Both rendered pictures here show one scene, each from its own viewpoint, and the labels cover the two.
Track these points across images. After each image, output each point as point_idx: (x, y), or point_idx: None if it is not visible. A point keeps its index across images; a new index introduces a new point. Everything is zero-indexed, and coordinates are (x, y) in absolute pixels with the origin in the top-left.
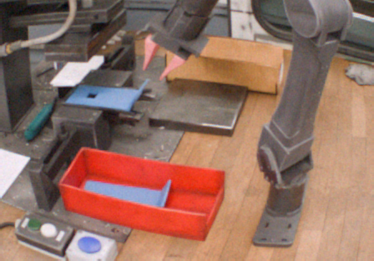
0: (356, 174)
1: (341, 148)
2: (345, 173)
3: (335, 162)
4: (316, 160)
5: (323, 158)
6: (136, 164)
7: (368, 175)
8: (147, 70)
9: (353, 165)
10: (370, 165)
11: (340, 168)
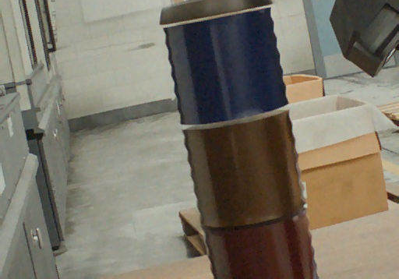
0: (388, 233)
1: (328, 260)
2: (394, 238)
3: (375, 251)
4: (390, 259)
5: (376, 259)
6: None
7: (377, 228)
8: None
9: (365, 241)
10: (348, 235)
11: (386, 244)
